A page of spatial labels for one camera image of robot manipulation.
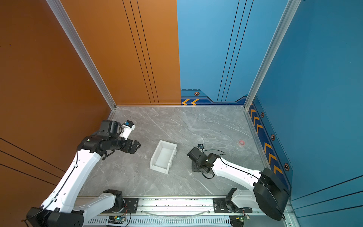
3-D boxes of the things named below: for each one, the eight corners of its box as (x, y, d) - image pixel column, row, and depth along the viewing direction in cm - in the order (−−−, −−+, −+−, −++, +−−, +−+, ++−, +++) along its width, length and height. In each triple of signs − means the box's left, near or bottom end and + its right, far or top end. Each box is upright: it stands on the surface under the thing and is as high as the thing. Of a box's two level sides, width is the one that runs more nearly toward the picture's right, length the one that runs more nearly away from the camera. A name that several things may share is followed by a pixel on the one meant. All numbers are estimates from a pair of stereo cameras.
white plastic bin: (150, 169, 88) (147, 164, 82) (161, 145, 99) (160, 139, 93) (168, 175, 86) (167, 171, 80) (178, 150, 96) (177, 144, 90)
